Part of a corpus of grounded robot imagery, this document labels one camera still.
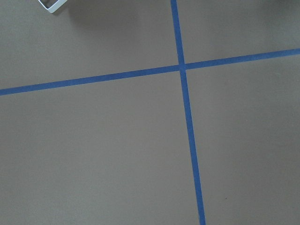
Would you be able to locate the white wire rack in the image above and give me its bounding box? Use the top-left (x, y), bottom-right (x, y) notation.
top-left (38, 0), bottom-right (67, 14)

